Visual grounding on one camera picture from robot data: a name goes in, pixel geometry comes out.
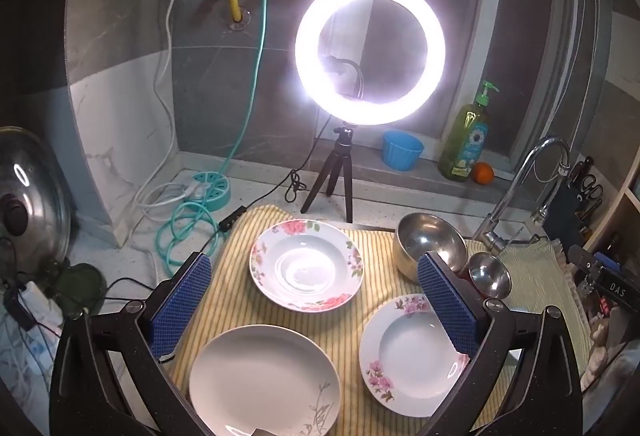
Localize red steel bowl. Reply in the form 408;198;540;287
460;252;512;299

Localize green dish soap bottle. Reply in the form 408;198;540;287
438;80;499;181

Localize red rose deep plate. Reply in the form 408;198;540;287
248;219;364;313

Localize ring light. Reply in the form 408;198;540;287
294;0;446;126

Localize orange fruit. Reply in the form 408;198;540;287
471;162;495;185

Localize large steel bowl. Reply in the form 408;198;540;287
393;213;469;283

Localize wooden shelf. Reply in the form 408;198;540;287
584;152;640;266

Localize chrome faucet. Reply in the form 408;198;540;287
472;136;570;255

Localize pink blossom deep plate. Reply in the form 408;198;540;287
359;294;470;418

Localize yellow striped cloth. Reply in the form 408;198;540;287
169;205;591;435

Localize white plate grey leaf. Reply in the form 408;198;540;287
189;324;342;435

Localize dark knife block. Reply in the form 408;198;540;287
542;183;602;249

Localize black tripod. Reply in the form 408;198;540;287
300;124;355;223

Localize white cable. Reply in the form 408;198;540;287
133;0;212;212

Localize teal power cable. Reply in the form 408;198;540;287
154;0;294;277

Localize black scissors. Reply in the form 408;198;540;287
577;174;603;206

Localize black cable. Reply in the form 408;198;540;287
98;115;334;307

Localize blue plastic cup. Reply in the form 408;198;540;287
382;130;424;171

